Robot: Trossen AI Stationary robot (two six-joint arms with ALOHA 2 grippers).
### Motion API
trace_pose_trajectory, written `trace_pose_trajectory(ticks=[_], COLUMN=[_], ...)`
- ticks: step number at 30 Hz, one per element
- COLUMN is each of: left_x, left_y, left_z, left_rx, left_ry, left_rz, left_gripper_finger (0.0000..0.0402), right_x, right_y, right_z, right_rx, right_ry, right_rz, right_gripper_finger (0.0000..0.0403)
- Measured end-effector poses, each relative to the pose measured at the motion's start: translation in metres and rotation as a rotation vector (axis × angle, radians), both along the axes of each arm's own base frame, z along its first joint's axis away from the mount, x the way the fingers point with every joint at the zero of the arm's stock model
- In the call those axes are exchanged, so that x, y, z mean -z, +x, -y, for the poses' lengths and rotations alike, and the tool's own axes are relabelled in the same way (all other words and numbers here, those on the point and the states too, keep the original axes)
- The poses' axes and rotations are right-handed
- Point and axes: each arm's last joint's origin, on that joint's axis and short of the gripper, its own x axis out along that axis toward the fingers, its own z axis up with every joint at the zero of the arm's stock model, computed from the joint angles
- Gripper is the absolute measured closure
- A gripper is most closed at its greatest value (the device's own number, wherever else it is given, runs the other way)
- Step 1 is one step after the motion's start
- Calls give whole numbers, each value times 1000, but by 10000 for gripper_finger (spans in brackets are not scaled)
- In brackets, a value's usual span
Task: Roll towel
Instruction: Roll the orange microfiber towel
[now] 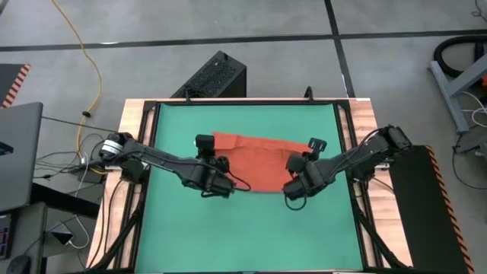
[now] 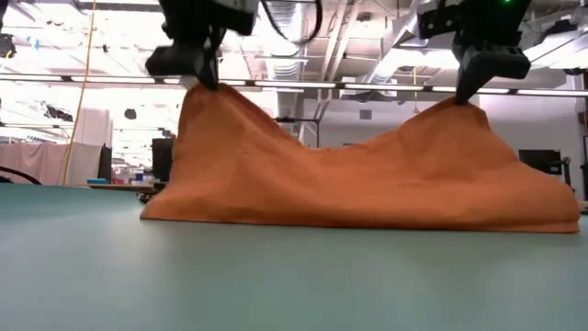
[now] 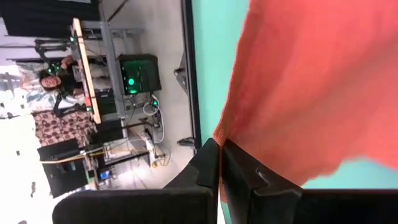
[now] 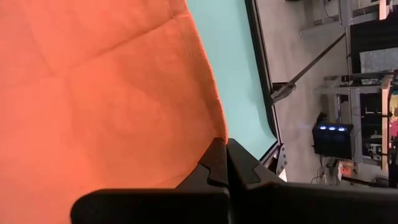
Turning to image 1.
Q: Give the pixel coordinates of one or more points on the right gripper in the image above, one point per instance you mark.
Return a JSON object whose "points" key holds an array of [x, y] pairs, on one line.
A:
{"points": [[304, 179]]}

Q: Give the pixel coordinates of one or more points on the dark grey desk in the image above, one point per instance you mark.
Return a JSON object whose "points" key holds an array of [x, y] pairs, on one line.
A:
{"points": [[26, 236]]}

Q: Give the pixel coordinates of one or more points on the black table clamp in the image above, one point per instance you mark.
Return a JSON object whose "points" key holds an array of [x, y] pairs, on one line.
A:
{"points": [[187, 97], [309, 95]]}

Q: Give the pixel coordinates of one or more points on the black computer tower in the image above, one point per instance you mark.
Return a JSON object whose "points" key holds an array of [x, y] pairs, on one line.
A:
{"points": [[217, 76]]}

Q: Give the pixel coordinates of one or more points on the black phone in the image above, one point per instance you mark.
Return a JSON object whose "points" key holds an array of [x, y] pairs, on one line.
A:
{"points": [[62, 237]]}

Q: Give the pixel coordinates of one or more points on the large black striped floor mat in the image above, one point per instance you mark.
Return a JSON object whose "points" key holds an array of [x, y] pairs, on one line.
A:
{"points": [[422, 228]]}

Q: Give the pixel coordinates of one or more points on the black computer mouse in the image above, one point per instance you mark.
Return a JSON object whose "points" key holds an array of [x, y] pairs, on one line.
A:
{"points": [[19, 265]]}

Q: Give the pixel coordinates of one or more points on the black keyboard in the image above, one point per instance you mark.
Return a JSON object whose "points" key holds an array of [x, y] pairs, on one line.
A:
{"points": [[4, 239]]}

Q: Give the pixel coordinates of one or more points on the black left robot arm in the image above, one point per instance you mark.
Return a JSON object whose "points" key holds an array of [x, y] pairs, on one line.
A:
{"points": [[160, 158]]}

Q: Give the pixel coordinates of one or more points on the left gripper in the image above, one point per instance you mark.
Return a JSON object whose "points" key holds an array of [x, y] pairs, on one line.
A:
{"points": [[213, 182]]}

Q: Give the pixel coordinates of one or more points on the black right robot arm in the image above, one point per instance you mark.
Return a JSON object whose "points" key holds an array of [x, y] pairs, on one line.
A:
{"points": [[361, 152]]}

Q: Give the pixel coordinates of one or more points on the grey metal stand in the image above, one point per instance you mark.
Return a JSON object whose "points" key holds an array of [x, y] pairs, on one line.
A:
{"points": [[451, 93]]}

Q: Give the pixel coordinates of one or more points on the green table mat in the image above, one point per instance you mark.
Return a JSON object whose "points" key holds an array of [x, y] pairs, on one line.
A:
{"points": [[247, 236]]}

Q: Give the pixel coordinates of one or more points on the small black striped floor mat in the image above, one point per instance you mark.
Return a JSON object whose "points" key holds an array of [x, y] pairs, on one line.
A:
{"points": [[9, 81]]}

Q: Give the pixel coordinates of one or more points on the orange towel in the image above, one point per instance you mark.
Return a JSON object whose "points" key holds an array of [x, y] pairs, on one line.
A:
{"points": [[258, 163]]}

